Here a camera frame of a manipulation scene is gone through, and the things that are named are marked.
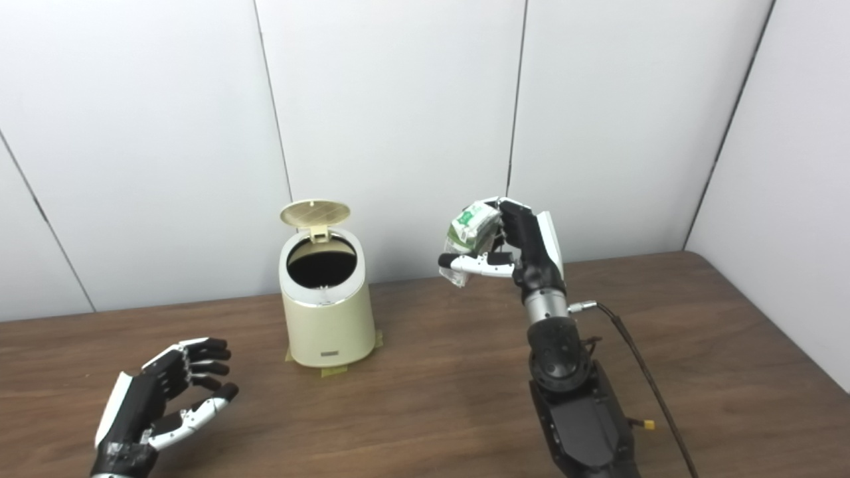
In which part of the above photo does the cream-colored bin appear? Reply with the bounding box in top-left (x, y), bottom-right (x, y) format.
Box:
top-left (278, 228), bottom-right (377, 368)

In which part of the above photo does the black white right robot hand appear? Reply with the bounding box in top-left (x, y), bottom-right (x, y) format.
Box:
top-left (438, 197), bottom-right (568, 299)

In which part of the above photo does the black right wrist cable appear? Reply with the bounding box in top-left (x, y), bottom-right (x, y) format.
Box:
top-left (568, 301), bottom-right (699, 478)

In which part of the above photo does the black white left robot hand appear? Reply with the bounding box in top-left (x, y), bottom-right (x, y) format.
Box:
top-left (91, 337), bottom-right (240, 475)

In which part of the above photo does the round cream bin lid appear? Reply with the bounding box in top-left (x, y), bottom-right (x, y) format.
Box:
top-left (280, 199), bottom-right (351, 243)

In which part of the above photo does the green white milk carton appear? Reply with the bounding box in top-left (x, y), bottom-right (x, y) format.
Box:
top-left (444, 201), bottom-right (502, 288)

